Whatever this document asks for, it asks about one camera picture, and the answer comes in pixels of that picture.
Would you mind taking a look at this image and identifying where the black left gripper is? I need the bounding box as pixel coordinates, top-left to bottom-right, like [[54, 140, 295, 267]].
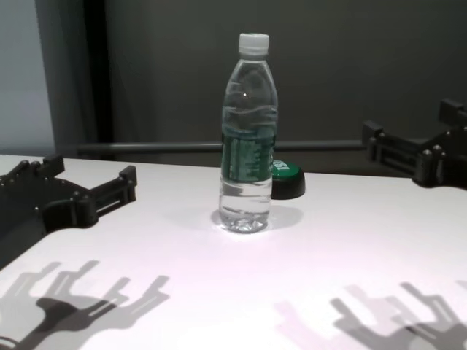
[[0, 155, 139, 271]]

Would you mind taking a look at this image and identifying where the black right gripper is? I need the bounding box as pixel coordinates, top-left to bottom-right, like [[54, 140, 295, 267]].
[[361, 98, 467, 191]]

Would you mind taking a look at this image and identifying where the green push button black base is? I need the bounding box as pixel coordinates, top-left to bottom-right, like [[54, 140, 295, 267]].
[[270, 158, 307, 201]]

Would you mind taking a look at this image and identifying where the thin grey horizontal rail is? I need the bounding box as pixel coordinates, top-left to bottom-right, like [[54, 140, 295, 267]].
[[76, 141, 370, 155]]

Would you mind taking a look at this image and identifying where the clear water bottle green label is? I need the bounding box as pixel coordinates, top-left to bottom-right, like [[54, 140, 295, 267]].
[[218, 32, 279, 235]]

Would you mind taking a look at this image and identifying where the dark vertical frame post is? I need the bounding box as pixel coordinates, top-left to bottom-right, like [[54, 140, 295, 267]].
[[82, 0, 107, 144]]

